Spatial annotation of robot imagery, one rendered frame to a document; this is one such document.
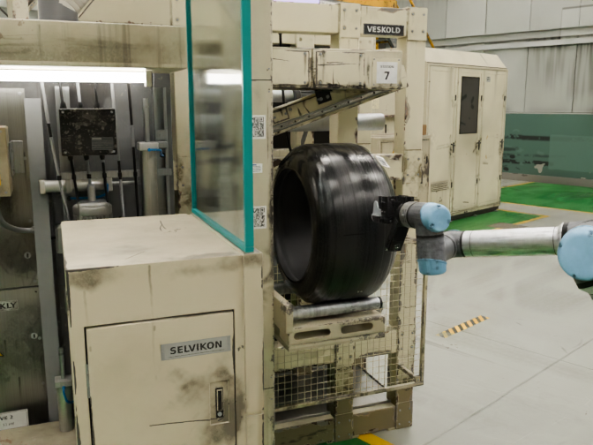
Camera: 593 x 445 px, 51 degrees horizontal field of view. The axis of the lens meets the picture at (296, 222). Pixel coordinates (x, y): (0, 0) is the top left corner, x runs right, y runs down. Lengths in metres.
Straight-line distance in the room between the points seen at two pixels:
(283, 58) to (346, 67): 0.25
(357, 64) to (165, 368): 1.46
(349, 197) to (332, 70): 0.60
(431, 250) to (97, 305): 0.86
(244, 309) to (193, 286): 0.13
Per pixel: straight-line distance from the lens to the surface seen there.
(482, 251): 1.77
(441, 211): 1.66
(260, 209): 2.02
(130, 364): 1.35
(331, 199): 1.93
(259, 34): 2.01
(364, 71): 2.44
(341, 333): 2.13
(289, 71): 2.31
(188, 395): 1.40
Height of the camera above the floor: 1.58
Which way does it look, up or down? 11 degrees down
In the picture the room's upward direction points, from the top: straight up
